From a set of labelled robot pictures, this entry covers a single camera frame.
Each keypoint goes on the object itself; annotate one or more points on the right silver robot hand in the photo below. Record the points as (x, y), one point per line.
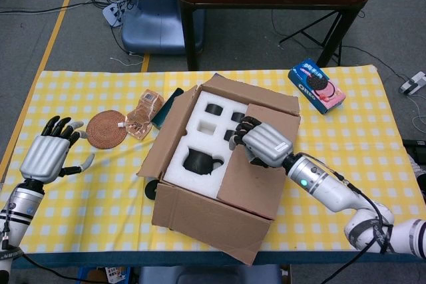
(266, 146)

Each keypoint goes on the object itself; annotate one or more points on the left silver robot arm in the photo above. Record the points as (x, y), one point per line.
(20, 207)

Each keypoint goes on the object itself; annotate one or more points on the blue grey padded seat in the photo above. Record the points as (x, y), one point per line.
(209, 275)

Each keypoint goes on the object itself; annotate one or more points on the black teacup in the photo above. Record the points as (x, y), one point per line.
(229, 135)
(237, 116)
(213, 108)

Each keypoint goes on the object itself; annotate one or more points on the dark teal oblong case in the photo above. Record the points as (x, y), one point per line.
(166, 107)

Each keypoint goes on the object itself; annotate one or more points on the white power strip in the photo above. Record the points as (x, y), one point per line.
(412, 82)
(113, 14)

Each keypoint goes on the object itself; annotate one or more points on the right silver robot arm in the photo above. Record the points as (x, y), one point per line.
(326, 187)

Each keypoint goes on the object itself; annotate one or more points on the flat black device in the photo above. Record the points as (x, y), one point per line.
(414, 142)

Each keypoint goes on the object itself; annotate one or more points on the blue grey machine pedestal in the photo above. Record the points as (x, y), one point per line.
(153, 24)

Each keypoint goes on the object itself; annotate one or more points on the blue Oreo cookie box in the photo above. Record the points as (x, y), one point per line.
(313, 87)

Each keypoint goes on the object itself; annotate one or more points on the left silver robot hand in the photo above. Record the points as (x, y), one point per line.
(45, 157)

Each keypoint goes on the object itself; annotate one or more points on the black teapot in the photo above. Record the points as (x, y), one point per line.
(198, 161)

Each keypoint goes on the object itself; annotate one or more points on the black round disc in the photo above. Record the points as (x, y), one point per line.
(150, 191)

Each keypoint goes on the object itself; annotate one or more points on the red cardboard box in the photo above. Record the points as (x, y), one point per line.
(206, 221)

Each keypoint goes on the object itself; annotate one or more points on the yellow checkered tablecloth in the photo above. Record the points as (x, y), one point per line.
(83, 204)

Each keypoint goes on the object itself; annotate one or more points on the white foam insert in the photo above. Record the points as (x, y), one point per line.
(199, 182)

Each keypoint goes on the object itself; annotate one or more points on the round woven rattan coaster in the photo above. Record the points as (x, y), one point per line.
(106, 129)

